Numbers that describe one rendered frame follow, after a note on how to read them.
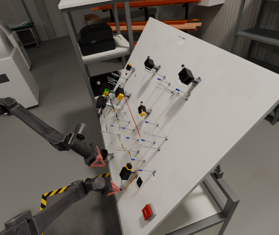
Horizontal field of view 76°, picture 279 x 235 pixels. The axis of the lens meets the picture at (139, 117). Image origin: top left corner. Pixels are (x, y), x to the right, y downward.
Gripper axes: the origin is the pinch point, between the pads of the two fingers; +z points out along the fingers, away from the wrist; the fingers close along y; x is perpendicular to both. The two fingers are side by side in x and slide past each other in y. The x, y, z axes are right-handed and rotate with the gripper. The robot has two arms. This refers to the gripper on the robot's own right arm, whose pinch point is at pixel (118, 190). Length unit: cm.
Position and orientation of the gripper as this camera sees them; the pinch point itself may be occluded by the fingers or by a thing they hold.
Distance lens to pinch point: 109.8
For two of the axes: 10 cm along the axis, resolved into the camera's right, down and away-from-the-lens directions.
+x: -5.4, 8.2, 1.9
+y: -3.6, -4.3, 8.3
